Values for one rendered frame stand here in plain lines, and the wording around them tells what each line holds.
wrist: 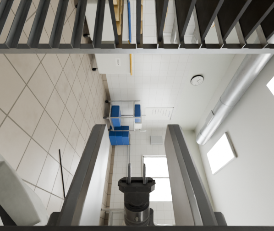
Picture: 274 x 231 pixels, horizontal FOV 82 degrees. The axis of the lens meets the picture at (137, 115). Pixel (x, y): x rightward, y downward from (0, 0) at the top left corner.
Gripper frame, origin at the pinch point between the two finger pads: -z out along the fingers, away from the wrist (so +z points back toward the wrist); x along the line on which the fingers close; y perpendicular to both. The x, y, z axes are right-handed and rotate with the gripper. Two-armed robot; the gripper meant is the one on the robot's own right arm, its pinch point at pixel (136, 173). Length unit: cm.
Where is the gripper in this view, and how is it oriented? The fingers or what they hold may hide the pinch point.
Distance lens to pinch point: 55.4
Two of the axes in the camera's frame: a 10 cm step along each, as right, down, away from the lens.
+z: 0.0, 9.8, 1.7
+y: 0.0, 1.7, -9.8
